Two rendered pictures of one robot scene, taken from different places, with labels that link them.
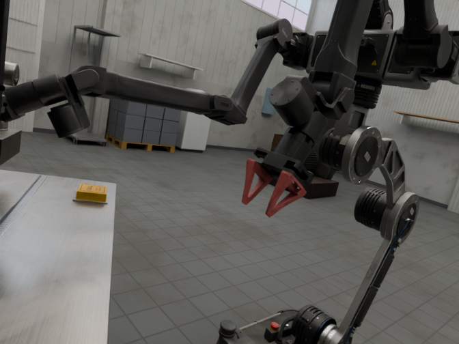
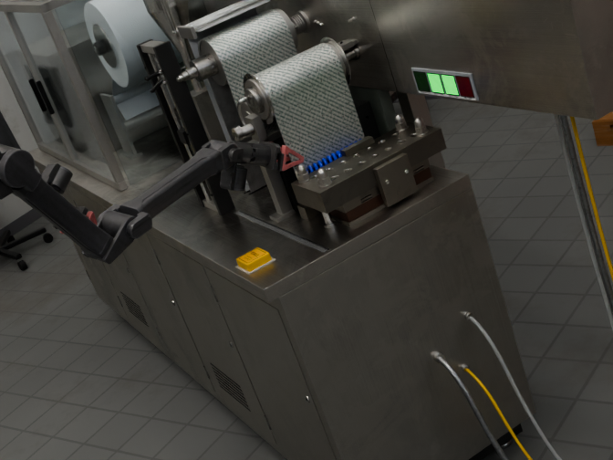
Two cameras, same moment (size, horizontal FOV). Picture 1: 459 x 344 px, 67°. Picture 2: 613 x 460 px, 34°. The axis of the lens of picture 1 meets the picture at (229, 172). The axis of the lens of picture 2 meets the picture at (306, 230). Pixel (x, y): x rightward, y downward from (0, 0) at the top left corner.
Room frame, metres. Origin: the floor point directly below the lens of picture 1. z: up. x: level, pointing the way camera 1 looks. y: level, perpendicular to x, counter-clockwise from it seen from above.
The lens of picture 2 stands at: (3.24, 0.37, 1.91)
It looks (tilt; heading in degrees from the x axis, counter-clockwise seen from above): 22 degrees down; 177
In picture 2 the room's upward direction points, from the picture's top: 20 degrees counter-clockwise
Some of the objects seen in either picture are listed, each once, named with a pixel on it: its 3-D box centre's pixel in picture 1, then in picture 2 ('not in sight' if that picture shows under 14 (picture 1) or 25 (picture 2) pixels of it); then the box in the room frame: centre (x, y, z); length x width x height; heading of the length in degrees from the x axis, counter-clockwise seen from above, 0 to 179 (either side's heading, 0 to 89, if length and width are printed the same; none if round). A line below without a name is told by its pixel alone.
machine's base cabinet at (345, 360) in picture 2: not in sight; (234, 269); (-0.28, 0.24, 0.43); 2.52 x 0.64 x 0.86; 19
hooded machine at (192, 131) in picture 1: (191, 119); not in sight; (7.80, 1.07, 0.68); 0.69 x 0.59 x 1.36; 133
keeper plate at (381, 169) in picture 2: not in sight; (396, 180); (0.83, 0.76, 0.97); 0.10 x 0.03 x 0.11; 109
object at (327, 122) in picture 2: not in sight; (321, 129); (0.64, 0.64, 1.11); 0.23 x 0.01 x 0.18; 109
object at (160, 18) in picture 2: not in sight; (198, 86); (-0.09, 0.36, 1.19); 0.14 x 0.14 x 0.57
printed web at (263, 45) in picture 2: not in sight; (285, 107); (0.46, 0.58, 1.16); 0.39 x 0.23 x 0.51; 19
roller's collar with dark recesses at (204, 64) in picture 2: not in sight; (203, 67); (0.40, 0.40, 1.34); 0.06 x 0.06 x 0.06; 19
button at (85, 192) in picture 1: (92, 192); (254, 259); (0.86, 0.34, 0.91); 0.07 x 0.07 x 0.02; 19
